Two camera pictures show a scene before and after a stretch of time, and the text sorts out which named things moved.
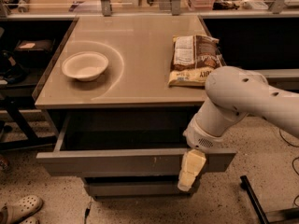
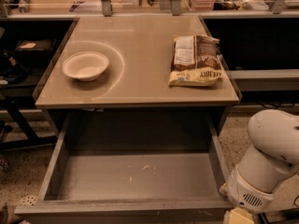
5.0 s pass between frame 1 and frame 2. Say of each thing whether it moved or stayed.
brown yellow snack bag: stayed
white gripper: moved
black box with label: stayed
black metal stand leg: stayed
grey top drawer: moved
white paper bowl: stayed
